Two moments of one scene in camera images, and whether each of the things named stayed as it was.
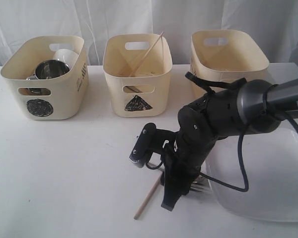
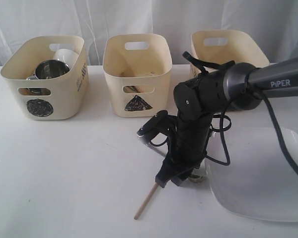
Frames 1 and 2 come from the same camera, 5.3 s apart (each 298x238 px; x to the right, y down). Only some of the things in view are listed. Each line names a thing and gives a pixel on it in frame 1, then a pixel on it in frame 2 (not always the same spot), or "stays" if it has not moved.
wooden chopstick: [147, 53] -> [139, 89]
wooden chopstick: [146, 200] stays
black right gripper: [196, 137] -> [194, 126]
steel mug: [49, 69] stays
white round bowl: [67, 55] stays
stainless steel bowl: [34, 91] stays
